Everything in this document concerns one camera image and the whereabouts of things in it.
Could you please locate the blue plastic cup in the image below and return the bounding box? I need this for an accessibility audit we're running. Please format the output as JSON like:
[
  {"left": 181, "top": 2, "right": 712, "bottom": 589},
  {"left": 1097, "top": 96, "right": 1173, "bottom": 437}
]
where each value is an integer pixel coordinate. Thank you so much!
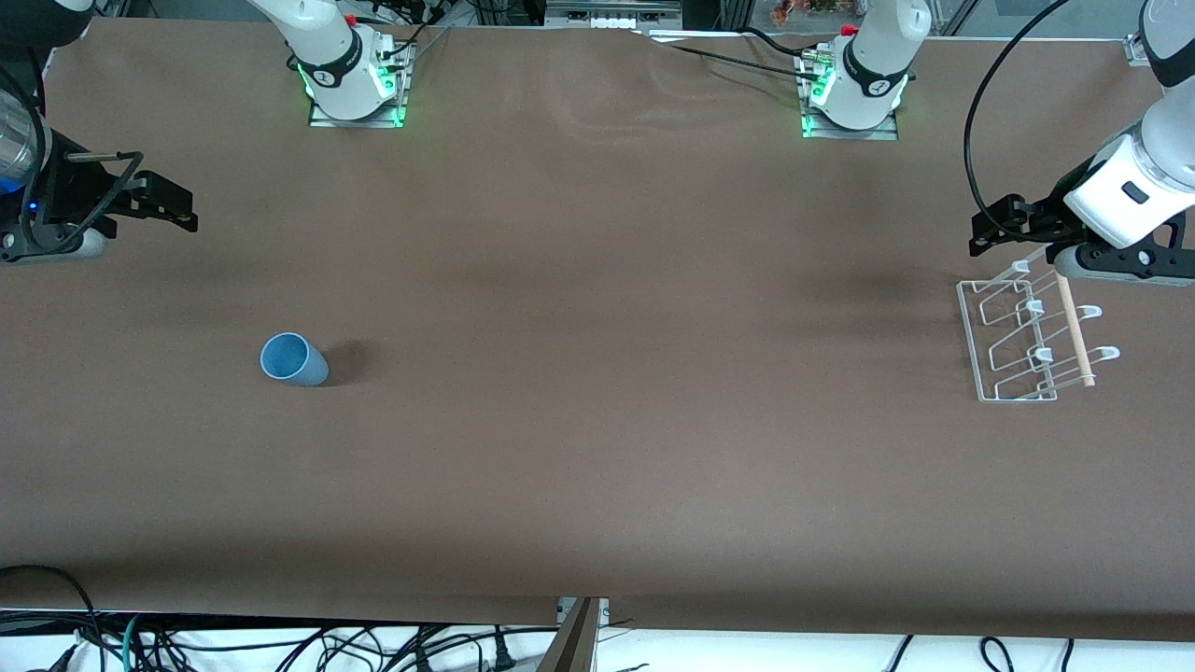
[{"left": 260, "top": 332, "right": 330, "bottom": 387}]

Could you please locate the white power strip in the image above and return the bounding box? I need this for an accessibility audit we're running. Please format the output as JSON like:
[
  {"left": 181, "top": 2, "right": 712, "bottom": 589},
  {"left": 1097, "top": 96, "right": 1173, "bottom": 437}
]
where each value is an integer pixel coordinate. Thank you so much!
[{"left": 546, "top": 0, "right": 684, "bottom": 32}]

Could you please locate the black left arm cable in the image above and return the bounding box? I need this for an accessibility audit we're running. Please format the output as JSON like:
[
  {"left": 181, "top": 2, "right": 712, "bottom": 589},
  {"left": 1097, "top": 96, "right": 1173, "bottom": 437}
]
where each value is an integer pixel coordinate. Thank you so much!
[{"left": 963, "top": 0, "right": 1075, "bottom": 217}]

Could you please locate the white wire cup rack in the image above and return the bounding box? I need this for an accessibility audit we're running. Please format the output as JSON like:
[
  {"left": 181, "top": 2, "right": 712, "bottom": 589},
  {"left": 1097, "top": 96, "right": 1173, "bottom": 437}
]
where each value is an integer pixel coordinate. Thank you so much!
[{"left": 956, "top": 245, "right": 1121, "bottom": 403}]

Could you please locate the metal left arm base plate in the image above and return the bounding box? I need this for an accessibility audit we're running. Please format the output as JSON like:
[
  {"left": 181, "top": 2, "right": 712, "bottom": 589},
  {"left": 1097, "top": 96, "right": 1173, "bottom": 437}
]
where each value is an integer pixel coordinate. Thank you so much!
[{"left": 800, "top": 47, "right": 901, "bottom": 142}]

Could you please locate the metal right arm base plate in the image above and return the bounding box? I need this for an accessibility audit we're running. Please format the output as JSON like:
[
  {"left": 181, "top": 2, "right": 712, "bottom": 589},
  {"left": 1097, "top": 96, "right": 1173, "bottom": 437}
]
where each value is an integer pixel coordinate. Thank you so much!
[{"left": 308, "top": 39, "right": 412, "bottom": 130}]

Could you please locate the black base cable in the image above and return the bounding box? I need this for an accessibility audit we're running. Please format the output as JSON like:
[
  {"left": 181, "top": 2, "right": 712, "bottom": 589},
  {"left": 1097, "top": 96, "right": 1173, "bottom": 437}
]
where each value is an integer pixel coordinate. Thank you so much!
[{"left": 644, "top": 28, "right": 827, "bottom": 85}]

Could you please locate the black looped floor cable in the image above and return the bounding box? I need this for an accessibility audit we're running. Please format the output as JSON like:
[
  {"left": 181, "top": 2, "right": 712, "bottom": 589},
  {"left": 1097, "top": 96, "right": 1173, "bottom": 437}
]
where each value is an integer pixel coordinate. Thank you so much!
[{"left": 0, "top": 564, "right": 105, "bottom": 672}]

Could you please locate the metal table frame leg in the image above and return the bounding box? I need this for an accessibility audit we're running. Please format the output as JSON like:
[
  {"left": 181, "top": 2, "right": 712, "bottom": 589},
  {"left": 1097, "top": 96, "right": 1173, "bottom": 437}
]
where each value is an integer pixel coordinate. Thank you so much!
[{"left": 535, "top": 597, "right": 611, "bottom": 672}]

